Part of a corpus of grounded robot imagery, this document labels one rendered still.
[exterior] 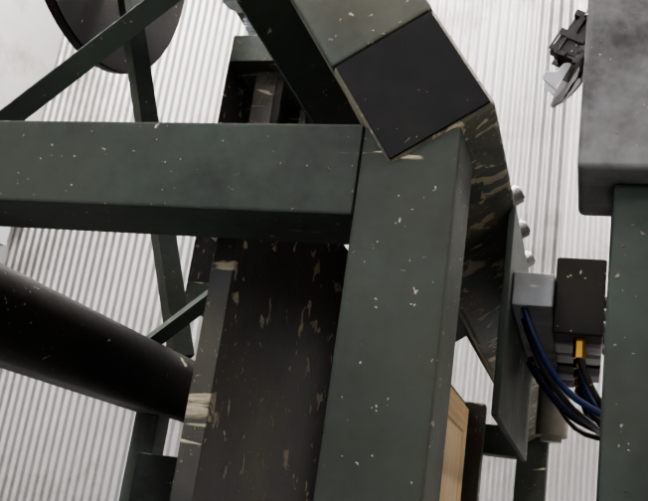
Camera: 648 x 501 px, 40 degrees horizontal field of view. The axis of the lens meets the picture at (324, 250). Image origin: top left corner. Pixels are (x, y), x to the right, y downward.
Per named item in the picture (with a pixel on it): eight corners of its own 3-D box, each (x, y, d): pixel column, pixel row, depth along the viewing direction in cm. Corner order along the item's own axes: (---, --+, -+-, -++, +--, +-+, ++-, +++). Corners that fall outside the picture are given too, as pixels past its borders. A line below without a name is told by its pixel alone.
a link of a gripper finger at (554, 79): (531, 97, 186) (555, 61, 187) (557, 108, 184) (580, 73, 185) (530, 89, 183) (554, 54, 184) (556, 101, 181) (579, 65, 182)
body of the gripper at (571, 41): (550, 68, 191) (579, 22, 193) (585, 83, 188) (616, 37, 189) (546, 49, 184) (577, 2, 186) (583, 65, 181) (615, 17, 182)
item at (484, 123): (388, 165, 80) (497, 102, 79) (329, 66, 85) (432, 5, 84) (529, 445, 281) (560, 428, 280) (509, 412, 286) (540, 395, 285)
